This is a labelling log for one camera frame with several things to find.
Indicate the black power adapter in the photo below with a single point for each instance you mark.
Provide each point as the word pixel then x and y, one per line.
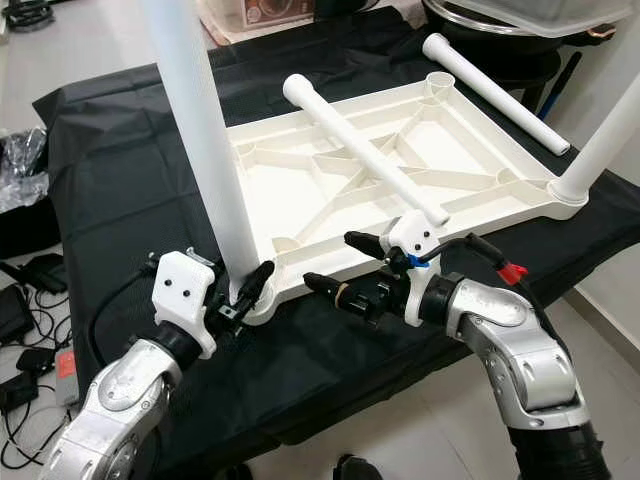
pixel 15 312

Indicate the wooden table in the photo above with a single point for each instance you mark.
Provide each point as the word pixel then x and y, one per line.
pixel 220 30

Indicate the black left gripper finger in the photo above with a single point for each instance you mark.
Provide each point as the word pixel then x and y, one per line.
pixel 256 288

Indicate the food picture poster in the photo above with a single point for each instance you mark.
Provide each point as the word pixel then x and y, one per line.
pixel 275 12

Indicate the white plastic table top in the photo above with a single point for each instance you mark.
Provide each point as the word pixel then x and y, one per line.
pixel 490 170

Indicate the black tablecloth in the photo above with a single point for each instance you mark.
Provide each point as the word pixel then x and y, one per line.
pixel 120 200

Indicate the grey box red button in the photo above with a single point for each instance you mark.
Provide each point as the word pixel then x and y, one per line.
pixel 66 375

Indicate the clear plastic storage box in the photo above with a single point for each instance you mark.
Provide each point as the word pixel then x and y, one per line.
pixel 540 12

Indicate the black power strip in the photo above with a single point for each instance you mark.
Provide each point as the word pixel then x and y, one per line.
pixel 18 392

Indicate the round black adapter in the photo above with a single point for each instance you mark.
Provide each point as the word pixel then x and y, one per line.
pixel 42 272

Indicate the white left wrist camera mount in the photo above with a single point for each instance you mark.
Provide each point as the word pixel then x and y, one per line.
pixel 182 285

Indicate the crumpled clear plastic wrap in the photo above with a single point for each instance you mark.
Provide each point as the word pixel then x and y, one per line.
pixel 22 165

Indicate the black robot right foot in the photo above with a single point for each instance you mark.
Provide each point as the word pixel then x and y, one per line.
pixel 357 468

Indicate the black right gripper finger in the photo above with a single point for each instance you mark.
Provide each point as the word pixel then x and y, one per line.
pixel 372 246
pixel 340 292

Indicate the black bag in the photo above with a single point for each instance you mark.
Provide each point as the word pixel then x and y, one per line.
pixel 25 235

